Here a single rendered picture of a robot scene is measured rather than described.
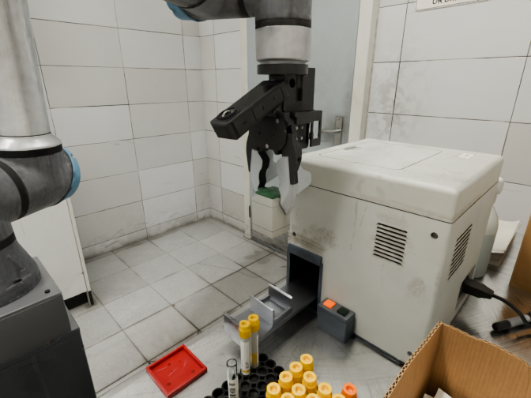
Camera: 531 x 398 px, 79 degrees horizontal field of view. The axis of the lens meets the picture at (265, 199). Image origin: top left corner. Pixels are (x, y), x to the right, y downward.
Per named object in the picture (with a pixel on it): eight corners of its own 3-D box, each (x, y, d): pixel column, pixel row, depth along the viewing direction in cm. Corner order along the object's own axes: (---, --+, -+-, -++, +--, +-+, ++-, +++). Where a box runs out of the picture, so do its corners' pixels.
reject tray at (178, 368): (183, 347, 54) (183, 343, 54) (207, 371, 50) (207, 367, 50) (145, 371, 50) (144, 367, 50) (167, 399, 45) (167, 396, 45)
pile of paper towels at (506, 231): (477, 224, 101) (480, 210, 99) (518, 234, 94) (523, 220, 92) (452, 253, 84) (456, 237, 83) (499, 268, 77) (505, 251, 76)
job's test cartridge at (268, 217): (269, 222, 54) (269, 186, 52) (290, 230, 51) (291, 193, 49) (252, 229, 52) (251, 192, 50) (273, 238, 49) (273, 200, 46)
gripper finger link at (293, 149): (306, 182, 45) (298, 119, 43) (299, 185, 44) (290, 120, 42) (282, 182, 48) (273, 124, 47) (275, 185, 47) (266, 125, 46)
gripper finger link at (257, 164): (282, 198, 56) (292, 148, 51) (257, 207, 52) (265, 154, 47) (269, 190, 58) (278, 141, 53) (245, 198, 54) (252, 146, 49)
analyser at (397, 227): (354, 249, 86) (367, 137, 76) (469, 294, 68) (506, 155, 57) (276, 302, 66) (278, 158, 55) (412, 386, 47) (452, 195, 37)
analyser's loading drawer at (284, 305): (300, 283, 68) (301, 261, 66) (326, 296, 64) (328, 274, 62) (224, 333, 55) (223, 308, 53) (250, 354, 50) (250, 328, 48)
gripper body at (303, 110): (321, 149, 49) (326, 65, 45) (283, 158, 44) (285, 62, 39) (285, 143, 54) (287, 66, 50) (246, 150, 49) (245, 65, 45)
